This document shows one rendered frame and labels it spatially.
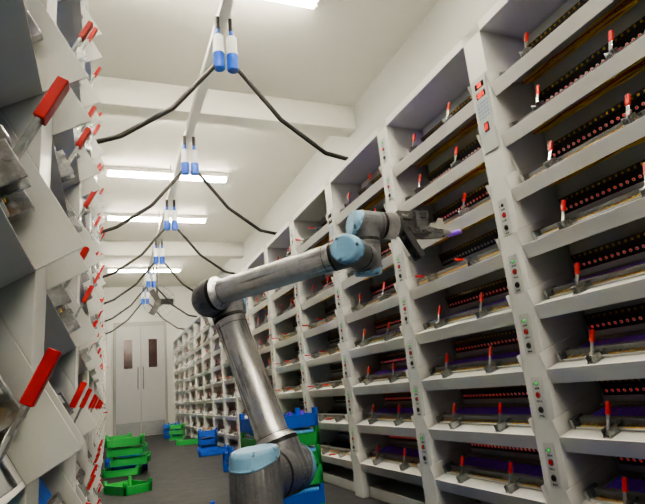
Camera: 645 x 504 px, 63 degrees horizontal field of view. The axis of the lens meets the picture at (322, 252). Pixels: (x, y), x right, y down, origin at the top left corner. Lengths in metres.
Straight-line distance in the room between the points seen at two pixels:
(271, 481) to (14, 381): 1.15
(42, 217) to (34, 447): 0.21
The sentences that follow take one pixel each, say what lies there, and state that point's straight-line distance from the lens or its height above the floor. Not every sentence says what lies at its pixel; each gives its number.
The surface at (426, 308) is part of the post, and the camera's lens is 2.35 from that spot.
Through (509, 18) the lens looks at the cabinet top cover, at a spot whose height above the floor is 1.72.
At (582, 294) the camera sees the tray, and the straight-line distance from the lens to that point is 1.62.
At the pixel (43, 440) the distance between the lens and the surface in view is 0.55.
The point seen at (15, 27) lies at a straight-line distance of 0.55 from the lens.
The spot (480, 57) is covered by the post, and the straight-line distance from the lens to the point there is 2.05.
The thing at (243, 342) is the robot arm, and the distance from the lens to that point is 1.85.
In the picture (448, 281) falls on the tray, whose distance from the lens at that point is 2.09.
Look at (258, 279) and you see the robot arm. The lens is 1.68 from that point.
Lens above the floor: 0.56
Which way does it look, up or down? 14 degrees up
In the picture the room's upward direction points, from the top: 6 degrees counter-clockwise
